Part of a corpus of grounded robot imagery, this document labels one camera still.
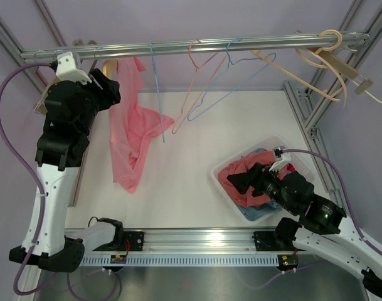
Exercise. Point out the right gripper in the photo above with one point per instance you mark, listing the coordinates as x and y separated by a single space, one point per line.
241 181

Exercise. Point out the curved wooden hanger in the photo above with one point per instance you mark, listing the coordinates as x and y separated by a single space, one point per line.
312 58

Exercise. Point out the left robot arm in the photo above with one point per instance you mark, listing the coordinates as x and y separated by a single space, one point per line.
71 110

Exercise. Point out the front aluminium rail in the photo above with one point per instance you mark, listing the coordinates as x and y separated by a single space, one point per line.
239 240

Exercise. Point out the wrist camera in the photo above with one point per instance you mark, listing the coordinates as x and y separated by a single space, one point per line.
282 159
69 68

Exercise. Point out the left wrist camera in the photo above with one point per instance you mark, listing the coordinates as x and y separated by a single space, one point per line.
69 68

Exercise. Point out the white slotted cable duct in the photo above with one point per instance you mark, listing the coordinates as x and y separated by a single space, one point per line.
138 260

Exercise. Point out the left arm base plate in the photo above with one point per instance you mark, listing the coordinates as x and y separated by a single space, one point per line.
125 241

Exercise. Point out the white plastic basket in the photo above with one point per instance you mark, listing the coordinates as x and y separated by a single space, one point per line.
229 194

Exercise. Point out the light blue wire hanger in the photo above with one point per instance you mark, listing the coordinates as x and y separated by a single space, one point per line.
230 65

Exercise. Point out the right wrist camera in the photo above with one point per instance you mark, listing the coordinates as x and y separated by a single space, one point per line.
282 159

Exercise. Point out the aluminium hanging rail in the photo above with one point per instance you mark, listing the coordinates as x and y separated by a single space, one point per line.
299 40

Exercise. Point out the blue grey t shirt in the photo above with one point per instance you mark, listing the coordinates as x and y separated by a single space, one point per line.
251 207

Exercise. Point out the thin wooden hanger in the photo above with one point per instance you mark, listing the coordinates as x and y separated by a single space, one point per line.
294 76

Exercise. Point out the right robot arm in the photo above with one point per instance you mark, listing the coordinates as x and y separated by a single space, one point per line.
322 227

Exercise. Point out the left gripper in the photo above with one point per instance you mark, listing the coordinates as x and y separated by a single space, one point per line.
108 91

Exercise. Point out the light pink t shirt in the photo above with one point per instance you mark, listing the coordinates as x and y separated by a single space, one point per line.
132 126

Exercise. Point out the magenta t shirt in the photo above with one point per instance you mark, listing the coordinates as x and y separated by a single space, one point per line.
290 168

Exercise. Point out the wooden clip hanger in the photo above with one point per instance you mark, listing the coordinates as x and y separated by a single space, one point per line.
349 72

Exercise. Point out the pink wire hanger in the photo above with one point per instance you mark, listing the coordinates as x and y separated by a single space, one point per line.
189 103

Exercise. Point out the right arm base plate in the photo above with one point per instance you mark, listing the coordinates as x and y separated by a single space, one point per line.
270 240

